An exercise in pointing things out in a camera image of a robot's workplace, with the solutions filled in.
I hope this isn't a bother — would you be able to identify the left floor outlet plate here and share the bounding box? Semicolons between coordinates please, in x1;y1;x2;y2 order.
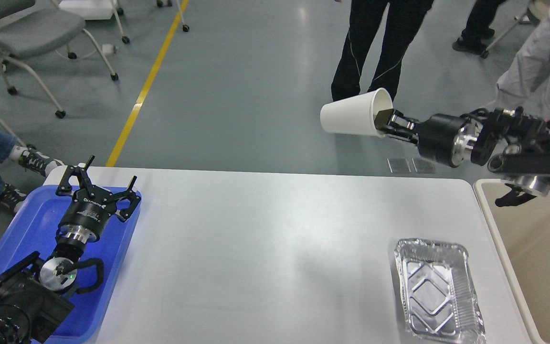
388;158;411;174

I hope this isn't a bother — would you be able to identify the white paper cup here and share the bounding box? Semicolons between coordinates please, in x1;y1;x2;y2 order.
319;88;393;139

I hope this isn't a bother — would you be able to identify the beige plastic bin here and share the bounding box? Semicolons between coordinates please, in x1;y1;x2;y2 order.
474;179;550;344

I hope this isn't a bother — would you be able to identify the person in blue jeans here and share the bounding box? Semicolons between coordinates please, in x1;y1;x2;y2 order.
0;130;65;214

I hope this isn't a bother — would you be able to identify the floor outlet plate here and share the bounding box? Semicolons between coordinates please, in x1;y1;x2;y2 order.
388;158;411;174
412;158;436;174

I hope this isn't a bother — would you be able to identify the blue plastic tray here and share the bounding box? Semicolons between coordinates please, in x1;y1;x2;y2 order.
0;185;140;344

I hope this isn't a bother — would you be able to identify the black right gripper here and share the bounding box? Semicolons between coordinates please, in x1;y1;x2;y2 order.
373;109;479;168

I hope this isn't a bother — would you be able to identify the aluminium foil tray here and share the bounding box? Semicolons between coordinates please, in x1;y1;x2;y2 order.
394;238;487;344

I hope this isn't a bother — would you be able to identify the right floor outlet plate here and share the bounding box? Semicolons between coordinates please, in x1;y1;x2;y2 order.
412;158;436;174

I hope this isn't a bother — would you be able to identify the white power strip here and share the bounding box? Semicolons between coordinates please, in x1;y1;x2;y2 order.
101;43;119;56

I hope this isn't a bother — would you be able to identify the person with black shoes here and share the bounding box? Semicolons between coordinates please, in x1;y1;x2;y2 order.
452;0;505;56

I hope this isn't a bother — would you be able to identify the person in grey trousers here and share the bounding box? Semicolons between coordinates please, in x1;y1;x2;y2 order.
495;0;550;120

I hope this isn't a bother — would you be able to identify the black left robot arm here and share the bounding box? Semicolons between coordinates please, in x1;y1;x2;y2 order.
0;161;141;344

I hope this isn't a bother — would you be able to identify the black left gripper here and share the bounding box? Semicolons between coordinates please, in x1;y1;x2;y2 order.
55;155;141;240

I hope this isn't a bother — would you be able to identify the person in black clothes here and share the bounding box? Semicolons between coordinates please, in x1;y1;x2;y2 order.
331;0;434;102

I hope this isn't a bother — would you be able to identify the grey office chair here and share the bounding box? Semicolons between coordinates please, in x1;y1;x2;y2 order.
0;0;118;119

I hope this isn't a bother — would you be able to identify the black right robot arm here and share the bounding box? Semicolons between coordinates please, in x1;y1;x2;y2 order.
373;107;550;207

